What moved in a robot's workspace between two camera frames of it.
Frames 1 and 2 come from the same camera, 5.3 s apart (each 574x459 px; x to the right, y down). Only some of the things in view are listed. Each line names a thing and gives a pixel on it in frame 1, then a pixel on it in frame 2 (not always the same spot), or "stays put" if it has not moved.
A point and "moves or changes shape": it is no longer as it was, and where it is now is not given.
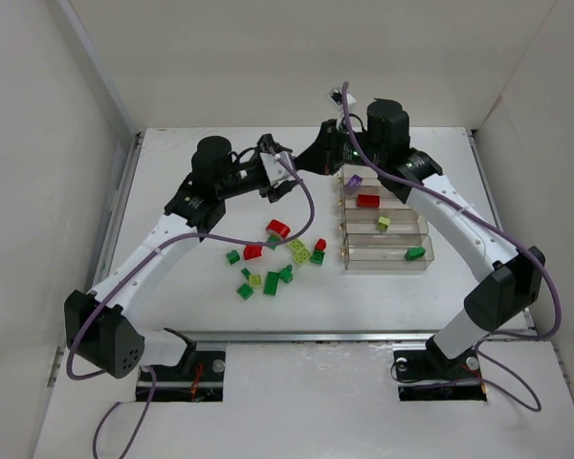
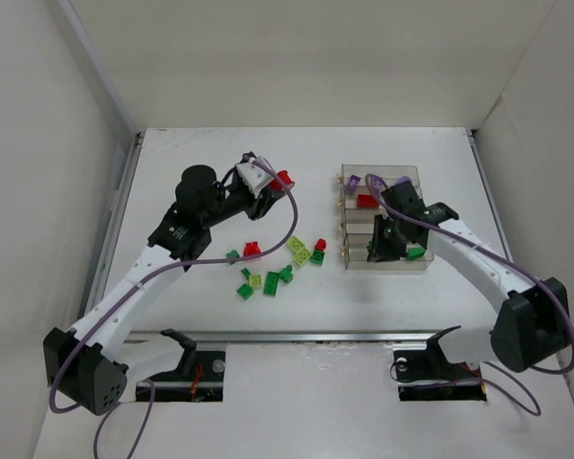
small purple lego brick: (354, 183) stays put
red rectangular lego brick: (368, 201) stays put
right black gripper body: (325, 149) -> (386, 238)
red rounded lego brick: (279, 227) moves or changes shape
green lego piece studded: (286, 273) stays put
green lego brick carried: (414, 252) stays put
